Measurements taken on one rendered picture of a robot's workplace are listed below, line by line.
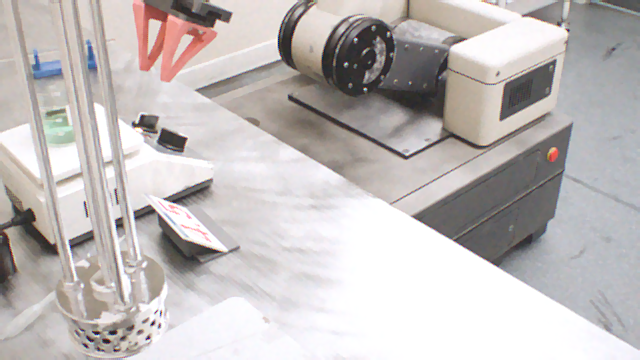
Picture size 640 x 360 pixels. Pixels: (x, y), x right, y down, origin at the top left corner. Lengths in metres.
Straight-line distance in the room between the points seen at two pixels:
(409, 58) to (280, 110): 0.35
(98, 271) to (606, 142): 2.27
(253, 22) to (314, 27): 1.31
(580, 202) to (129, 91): 1.50
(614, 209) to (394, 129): 0.79
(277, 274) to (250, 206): 0.12
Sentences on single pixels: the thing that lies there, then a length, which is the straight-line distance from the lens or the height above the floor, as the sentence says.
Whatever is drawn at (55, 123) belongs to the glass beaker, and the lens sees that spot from 0.80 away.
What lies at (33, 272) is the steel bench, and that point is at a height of 0.75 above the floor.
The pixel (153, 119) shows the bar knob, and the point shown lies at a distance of 0.91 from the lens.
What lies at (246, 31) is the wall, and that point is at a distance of 2.91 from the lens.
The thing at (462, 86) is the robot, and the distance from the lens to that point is 1.70.
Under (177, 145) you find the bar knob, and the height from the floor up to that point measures 0.80.
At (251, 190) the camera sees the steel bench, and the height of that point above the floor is 0.75.
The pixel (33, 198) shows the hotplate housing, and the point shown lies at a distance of 0.80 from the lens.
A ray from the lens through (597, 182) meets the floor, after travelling 2.40.
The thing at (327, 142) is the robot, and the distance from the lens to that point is 1.73.
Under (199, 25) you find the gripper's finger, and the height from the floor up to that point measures 0.92.
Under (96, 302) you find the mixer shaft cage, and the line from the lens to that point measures 0.47.
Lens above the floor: 1.23
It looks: 33 degrees down
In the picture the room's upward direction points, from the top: 1 degrees counter-clockwise
